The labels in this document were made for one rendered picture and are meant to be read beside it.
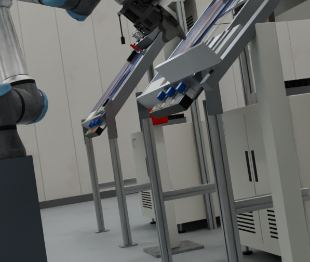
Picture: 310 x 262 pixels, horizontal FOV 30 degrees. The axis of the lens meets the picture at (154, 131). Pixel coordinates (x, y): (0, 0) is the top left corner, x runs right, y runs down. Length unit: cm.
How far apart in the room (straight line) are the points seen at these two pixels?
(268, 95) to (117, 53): 518
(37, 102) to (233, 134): 85
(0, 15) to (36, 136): 460
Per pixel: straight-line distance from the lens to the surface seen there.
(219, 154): 178
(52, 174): 653
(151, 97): 229
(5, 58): 194
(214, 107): 178
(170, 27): 178
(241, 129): 229
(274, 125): 162
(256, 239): 234
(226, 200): 179
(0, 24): 198
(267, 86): 162
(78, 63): 665
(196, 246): 285
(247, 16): 193
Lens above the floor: 53
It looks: 1 degrees up
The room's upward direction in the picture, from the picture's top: 8 degrees counter-clockwise
